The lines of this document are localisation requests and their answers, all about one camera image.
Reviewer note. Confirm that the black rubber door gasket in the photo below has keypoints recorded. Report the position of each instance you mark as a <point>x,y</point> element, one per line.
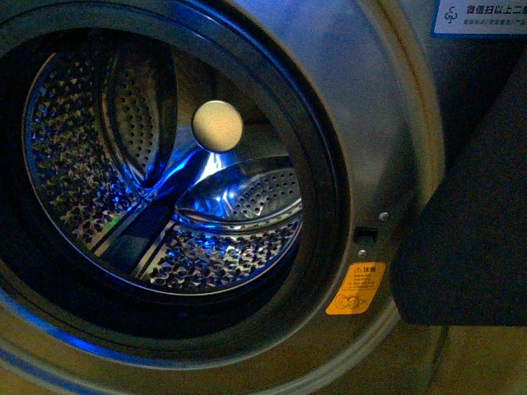
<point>55,291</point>

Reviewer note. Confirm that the grey front-load washing machine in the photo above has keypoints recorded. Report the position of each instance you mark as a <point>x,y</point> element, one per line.
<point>400,101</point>

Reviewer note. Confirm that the stainless steel perforated drum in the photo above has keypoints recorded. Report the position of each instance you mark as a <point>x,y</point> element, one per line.
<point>110,152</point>

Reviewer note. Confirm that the orange warning sticker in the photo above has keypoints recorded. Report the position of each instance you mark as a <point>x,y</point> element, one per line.
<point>358,289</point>

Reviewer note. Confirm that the white blue info label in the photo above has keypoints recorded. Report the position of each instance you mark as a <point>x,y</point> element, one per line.
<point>486,19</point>

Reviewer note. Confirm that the round beige drum hub cap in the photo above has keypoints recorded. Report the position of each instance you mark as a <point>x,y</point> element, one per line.
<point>217,126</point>

